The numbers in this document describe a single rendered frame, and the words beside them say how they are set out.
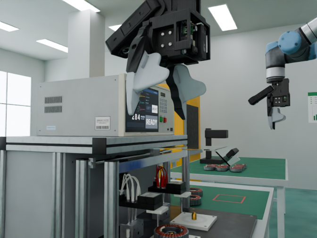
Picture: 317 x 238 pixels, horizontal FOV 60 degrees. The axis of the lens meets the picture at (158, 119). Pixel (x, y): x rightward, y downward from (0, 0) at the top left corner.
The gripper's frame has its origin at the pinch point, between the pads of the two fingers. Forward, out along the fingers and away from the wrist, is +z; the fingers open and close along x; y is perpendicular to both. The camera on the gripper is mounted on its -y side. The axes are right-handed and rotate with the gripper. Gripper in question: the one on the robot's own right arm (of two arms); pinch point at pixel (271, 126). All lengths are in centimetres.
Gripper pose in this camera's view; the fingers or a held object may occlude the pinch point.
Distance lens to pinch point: 126.0
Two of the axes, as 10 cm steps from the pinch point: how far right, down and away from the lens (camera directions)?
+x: 5.4, 0.4, 8.4
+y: 8.4, -0.2, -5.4
